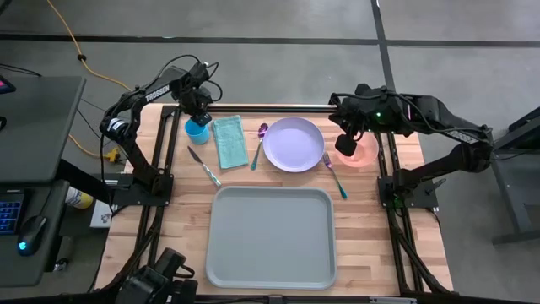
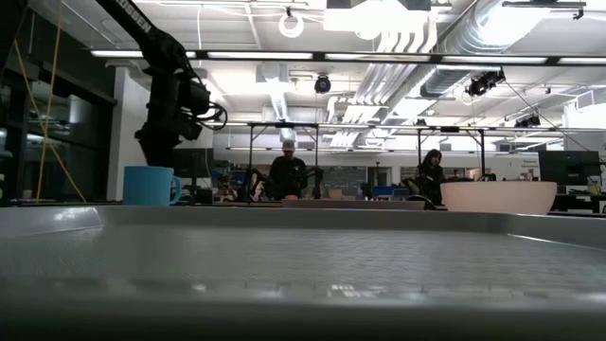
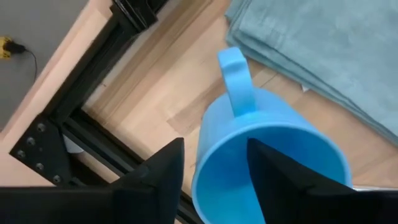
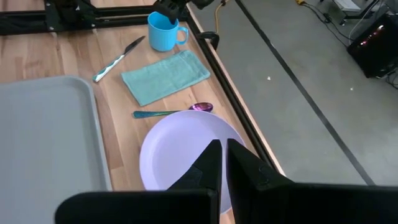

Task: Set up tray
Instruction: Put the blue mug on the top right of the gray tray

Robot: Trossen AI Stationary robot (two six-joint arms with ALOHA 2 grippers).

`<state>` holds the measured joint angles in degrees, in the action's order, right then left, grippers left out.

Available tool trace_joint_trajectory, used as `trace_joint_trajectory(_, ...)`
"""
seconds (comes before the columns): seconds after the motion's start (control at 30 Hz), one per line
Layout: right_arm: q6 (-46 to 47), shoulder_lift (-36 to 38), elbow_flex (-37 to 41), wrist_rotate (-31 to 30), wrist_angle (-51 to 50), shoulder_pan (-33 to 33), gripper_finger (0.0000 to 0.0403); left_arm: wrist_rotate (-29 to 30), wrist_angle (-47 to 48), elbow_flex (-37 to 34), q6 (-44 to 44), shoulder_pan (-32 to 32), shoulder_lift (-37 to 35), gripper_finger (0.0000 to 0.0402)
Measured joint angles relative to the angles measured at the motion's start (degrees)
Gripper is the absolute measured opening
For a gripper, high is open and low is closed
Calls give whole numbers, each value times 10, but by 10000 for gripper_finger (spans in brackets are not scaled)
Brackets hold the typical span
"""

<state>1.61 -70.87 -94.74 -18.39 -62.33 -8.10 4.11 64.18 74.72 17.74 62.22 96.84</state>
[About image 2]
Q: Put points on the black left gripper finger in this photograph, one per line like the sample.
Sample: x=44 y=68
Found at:
x=158 y=154

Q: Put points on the pale pink bowl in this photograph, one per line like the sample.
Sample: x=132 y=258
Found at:
x=497 y=196

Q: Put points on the black hanging camera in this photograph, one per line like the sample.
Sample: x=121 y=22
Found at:
x=322 y=84
x=483 y=84

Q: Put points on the silver ventilation duct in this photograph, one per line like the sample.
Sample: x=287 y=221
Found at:
x=473 y=38

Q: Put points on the person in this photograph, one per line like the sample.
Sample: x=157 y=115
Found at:
x=286 y=173
x=225 y=189
x=431 y=177

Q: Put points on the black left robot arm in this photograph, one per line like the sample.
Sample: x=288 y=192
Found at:
x=142 y=28

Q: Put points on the black background frame stand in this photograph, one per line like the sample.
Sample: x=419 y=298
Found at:
x=284 y=125
x=450 y=129

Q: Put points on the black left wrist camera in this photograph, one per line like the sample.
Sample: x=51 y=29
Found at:
x=191 y=129

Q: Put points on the blue ceramic mug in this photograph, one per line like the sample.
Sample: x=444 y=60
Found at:
x=147 y=187

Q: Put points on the black background robot arm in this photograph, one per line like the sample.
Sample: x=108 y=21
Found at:
x=317 y=182
x=255 y=184

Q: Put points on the black monitor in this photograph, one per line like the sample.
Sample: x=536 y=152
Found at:
x=568 y=168
x=194 y=163

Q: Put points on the black overhead beam with lights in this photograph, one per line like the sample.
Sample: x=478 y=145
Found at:
x=319 y=56

